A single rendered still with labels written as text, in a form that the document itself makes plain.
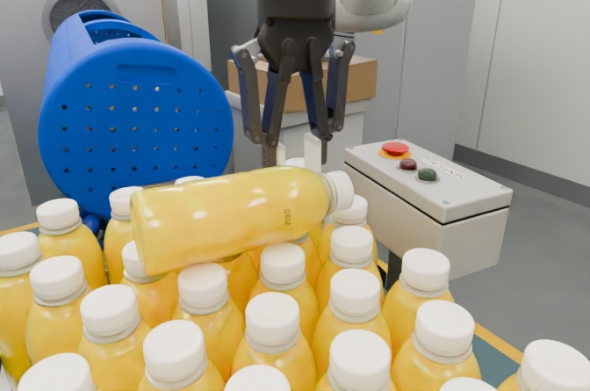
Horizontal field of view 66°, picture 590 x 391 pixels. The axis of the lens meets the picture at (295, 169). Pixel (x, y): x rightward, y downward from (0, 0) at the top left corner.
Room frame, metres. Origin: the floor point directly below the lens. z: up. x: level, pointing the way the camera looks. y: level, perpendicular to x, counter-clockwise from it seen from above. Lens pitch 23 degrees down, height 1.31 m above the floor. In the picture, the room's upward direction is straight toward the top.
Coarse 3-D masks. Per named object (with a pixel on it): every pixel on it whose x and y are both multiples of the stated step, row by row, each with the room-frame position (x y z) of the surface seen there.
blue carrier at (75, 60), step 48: (96, 48) 0.65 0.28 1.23; (144, 48) 0.66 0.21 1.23; (48, 96) 0.60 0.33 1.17; (96, 96) 0.62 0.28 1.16; (144, 96) 0.65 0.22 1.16; (192, 96) 0.68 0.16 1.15; (48, 144) 0.59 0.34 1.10; (96, 144) 0.62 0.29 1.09; (144, 144) 0.65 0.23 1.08; (192, 144) 0.68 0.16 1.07; (96, 192) 0.61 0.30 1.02
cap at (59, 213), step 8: (56, 200) 0.44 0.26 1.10; (64, 200) 0.44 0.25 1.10; (72, 200) 0.44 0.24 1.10; (40, 208) 0.42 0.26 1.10; (48, 208) 0.42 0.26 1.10; (56, 208) 0.42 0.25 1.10; (64, 208) 0.42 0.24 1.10; (72, 208) 0.42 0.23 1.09; (40, 216) 0.41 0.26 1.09; (48, 216) 0.40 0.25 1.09; (56, 216) 0.41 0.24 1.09; (64, 216) 0.41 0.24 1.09; (72, 216) 0.42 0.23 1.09; (40, 224) 0.41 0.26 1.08; (48, 224) 0.40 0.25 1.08; (56, 224) 0.41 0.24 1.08; (64, 224) 0.41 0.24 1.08; (72, 224) 0.42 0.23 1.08
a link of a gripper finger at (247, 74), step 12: (240, 48) 0.44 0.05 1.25; (240, 60) 0.44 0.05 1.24; (252, 60) 0.44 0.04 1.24; (240, 72) 0.45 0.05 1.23; (252, 72) 0.44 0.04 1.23; (240, 84) 0.46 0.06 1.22; (252, 84) 0.44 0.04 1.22; (252, 96) 0.44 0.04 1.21; (252, 108) 0.44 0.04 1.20; (252, 120) 0.44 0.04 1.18; (252, 132) 0.44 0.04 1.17
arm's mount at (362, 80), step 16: (256, 64) 1.30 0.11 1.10; (352, 64) 1.25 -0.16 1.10; (368, 64) 1.28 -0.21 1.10; (352, 80) 1.25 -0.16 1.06; (368, 80) 1.28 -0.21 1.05; (288, 96) 1.13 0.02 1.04; (304, 96) 1.16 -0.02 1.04; (352, 96) 1.25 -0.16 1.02; (368, 96) 1.29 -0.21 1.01; (288, 112) 1.13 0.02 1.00
